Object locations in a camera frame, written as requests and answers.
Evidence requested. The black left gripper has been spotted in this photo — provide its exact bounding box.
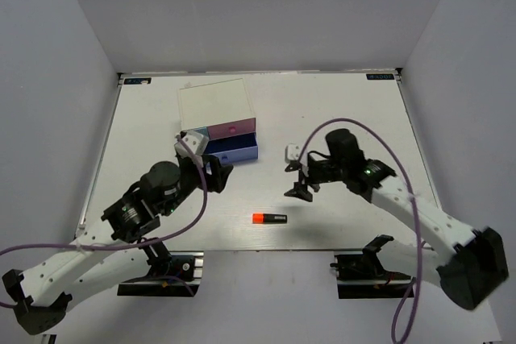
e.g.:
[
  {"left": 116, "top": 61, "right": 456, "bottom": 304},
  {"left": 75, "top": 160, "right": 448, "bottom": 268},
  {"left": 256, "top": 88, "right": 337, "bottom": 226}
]
[{"left": 161, "top": 153, "right": 234, "bottom": 216}]

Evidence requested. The pink drawer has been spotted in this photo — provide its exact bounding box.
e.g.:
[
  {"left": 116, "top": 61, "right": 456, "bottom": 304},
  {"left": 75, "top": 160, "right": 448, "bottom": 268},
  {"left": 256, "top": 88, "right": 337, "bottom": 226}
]
[{"left": 207, "top": 118, "right": 256, "bottom": 140}]

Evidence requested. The orange highlighter marker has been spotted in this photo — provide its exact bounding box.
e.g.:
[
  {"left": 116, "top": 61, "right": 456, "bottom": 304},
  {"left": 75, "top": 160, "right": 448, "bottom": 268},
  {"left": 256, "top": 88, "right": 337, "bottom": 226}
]
[{"left": 252, "top": 213, "right": 288, "bottom": 224}]

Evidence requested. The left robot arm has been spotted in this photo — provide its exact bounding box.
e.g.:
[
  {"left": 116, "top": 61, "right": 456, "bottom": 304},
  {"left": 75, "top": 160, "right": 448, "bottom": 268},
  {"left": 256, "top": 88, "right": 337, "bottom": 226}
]
[{"left": 2, "top": 155, "right": 233, "bottom": 336}]

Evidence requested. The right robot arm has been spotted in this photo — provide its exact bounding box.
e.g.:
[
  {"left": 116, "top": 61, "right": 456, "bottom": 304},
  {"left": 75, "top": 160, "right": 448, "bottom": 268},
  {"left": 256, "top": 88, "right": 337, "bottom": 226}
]
[{"left": 285, "top": 129, "right": 509, "bottom": 311}]

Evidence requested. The cream drawer cabinet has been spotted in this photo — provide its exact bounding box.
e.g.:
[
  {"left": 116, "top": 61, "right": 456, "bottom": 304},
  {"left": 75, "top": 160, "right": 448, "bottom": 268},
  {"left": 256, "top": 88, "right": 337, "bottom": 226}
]
[{"left": 177, "top": 78, "right": 255, "bottom": 130}]

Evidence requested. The left table label sticker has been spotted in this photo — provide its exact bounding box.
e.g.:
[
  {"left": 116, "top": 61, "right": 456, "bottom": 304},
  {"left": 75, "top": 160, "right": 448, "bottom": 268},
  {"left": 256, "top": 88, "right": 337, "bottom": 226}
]
[{"left": 123, "top": 77, "right": 152, "bottom": 85}]

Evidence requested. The table label sticker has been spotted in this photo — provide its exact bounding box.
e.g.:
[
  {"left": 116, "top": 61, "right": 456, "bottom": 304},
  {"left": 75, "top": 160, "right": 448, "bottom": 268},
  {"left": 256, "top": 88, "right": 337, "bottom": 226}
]
[
  {"left": 366, "top": 73, "right": 395, "bottom": 81},
  {"left": 123, "top": 77, "right": 152, "bottom": 85}
]

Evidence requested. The right table label sticker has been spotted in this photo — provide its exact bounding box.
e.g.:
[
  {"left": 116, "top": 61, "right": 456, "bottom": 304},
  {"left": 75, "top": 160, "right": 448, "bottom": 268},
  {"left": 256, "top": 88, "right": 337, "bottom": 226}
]
[{"left": 366, "top": 73, "right": 395, "bottom": 81}]

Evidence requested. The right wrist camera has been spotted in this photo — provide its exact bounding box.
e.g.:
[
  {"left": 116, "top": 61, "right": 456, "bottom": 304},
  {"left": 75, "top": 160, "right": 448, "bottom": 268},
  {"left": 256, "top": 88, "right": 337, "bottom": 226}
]
[{"left": 285, "top": 143, "right": 309, "bottom": 176}]

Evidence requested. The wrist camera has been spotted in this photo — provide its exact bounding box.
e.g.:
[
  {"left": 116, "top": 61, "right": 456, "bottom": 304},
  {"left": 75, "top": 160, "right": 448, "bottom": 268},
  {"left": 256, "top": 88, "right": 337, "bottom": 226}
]
[
  {"left": 285, "top": 143, "right": 309, "bottom": 176},
  {"left": 174, "top": 131, "right": 208, "bottom": 167}
]

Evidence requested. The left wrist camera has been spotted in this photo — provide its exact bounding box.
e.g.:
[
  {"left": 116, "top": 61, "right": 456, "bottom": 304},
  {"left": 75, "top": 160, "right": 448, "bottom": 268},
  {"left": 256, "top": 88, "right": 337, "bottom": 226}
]
[{"left": 174, "top": 131, "right": 208, "bottom": 167}]

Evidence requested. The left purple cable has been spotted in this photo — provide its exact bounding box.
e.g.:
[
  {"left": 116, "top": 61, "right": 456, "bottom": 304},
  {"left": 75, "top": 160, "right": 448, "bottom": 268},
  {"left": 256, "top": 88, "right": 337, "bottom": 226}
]
[{"left": 0, "top": 134, "right": 210, "bottom": 309}]

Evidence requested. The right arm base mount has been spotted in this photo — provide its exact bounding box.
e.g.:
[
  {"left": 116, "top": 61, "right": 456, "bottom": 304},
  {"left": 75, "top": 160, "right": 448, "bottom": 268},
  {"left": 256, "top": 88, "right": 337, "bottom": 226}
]
[{"left": 330, "top": 251, "right": 412, "bottom": 300}]

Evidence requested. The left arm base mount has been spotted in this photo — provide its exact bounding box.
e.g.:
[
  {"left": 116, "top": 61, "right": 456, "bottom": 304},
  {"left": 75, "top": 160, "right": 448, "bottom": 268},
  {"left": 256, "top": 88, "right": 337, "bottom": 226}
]
[{"left": 117, "top": 251, "right": 204, "bottom": 298}]

